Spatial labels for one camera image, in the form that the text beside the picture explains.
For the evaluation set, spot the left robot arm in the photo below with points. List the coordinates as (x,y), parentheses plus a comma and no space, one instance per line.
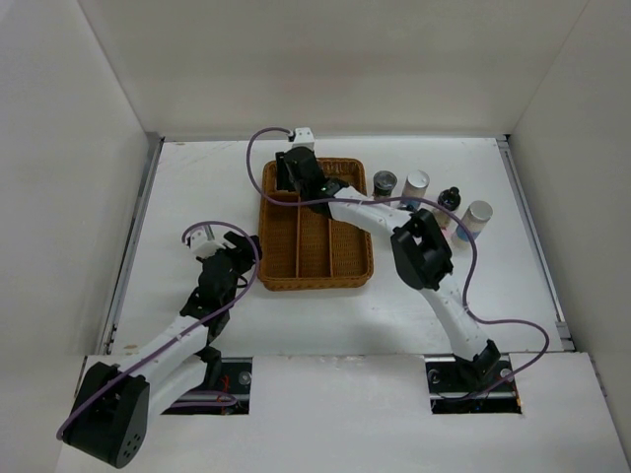
(177,370)

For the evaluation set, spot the brown wicker divided tray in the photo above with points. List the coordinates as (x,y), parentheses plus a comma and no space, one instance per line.
(303,250)

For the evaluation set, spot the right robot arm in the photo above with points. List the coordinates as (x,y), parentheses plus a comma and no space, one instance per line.
(421,254)

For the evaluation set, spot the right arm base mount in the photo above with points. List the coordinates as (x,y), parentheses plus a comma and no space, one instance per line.
(451,394)

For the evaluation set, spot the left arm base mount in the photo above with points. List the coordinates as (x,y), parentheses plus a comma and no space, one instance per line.
(224,392)

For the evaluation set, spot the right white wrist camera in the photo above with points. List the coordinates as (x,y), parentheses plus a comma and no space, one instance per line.
(302,137)

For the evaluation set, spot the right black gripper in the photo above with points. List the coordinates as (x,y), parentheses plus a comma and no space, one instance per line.
(283,182)

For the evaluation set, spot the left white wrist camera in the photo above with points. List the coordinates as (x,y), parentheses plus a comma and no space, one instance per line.
(198,236)

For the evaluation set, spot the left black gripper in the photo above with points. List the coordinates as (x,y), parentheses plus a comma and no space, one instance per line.
(244,251)

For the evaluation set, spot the black cap salt grinder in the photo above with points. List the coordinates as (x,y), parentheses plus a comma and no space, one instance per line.
(384,183)

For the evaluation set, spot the small black cap bottle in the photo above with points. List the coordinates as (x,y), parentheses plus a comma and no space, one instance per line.
(448,199)

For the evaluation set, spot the silver cap blue label bottle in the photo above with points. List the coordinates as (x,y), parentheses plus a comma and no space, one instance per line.
(415,187)

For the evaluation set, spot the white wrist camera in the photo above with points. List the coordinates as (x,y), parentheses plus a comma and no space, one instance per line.
(198,236)
(302,137)

